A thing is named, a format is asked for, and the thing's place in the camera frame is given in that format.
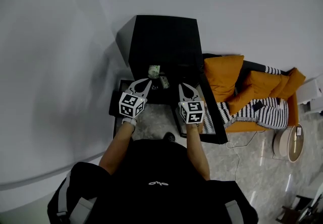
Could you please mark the white wristband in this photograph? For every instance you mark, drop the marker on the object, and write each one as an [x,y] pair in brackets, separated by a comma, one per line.
[130,121]

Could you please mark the person's right forearm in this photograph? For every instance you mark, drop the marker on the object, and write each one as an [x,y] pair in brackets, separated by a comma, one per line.
[196,152]

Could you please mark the black white striped blanket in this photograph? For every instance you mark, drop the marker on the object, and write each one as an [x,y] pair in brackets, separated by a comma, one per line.
[270,114]

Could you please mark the person's black top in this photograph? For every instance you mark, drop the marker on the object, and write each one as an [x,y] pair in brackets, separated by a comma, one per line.
[154,187]

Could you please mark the orange sofa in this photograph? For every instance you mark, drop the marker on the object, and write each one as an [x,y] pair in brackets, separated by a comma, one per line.
[292,107]

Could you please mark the small white card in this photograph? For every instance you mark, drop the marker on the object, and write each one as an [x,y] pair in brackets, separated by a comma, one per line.
[299,131]

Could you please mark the dark wooden chair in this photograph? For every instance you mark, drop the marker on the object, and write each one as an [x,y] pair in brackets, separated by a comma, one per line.
[295,208]

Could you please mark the orange sofa cushion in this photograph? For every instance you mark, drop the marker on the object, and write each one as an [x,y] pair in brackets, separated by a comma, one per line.
[255,89]
[223,74]
[290,84]

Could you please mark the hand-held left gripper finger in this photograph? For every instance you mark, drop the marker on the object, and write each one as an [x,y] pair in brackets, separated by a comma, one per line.
[147,91]
[131,88]

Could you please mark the person's right black shoe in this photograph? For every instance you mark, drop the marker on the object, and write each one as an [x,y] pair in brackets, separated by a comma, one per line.
[169,137]

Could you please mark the clear plastic bottle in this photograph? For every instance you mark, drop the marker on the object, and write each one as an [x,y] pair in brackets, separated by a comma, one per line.
[164,82]

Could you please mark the black glass-door cabinet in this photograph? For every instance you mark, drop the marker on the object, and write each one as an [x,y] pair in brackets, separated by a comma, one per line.
[164,41]

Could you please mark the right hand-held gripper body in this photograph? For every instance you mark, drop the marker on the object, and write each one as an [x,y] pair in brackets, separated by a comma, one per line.
[191,113]

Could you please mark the round beige side table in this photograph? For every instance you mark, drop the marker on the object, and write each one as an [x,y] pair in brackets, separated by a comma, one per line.
[285,144]

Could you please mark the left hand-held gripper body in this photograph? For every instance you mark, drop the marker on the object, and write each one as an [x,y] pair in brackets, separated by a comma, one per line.
[132,105]

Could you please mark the white storage shelf unit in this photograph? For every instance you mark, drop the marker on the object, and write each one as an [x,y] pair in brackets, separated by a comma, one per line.
[311,94]

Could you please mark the person's left forearm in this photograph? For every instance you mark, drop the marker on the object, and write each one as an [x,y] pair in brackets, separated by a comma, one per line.
[118,147]

